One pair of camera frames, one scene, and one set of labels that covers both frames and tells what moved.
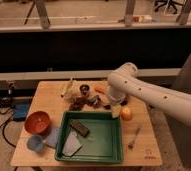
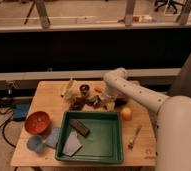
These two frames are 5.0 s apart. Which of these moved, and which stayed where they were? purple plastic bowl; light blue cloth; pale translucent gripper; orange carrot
Moved: pale translucent gripper
Stayed: light blue cloth; purple plastic bowl; orange carrot
